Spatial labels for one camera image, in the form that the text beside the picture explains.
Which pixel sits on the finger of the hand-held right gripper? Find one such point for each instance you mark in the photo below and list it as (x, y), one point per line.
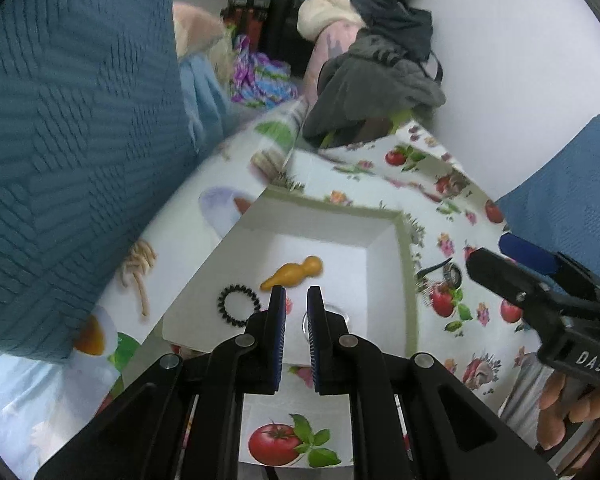
(500, 275)
(527, 254)

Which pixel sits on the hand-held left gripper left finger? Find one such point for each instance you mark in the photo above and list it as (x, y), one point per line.
(278, 320)

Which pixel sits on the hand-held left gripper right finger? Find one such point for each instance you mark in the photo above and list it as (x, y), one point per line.
(314, 330)

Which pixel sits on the red bead piece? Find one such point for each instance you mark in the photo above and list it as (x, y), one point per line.
(288, 305)

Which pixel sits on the orange gourd-shaped pendant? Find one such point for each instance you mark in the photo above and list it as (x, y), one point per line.
(292, 274)

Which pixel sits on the green and white cardboard box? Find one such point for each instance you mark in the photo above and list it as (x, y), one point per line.
(320, 240)

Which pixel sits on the person's right hand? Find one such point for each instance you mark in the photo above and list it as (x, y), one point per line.
(555, 410)

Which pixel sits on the blue textured cushion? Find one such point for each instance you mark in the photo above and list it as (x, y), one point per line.
(570, 195)

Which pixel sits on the grey trousers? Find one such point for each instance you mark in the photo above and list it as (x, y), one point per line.
(522, 395)

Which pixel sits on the tomato print tablecloth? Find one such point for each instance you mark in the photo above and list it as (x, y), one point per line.
(455, 200)

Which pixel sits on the dark grey jacket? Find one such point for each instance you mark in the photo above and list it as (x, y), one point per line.
(375, 90)

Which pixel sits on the light blue cloth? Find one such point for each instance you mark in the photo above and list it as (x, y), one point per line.
(205, 95)

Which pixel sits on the purple colourful cloth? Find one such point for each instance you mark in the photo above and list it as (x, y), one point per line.
(260, 77)

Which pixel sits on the light blue bed sheet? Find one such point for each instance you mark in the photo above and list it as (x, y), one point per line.
(25, 400)

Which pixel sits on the blue textured chair cover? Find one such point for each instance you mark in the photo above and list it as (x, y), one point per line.
(80, 135)

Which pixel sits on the black garment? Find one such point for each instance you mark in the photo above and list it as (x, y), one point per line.
(395, 15)

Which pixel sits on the pink patterned cloth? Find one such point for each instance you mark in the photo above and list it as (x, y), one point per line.
(332, 50)

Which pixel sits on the black bag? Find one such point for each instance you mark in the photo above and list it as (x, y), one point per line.
(285, 25)

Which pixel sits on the red and black crate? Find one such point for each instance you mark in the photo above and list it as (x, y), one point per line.
(240, 22)

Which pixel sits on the peach plush cloth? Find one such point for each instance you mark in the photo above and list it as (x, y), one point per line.
(195, 27)

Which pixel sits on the cream fleece blanket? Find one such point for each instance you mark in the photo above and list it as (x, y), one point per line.
(325, 10)

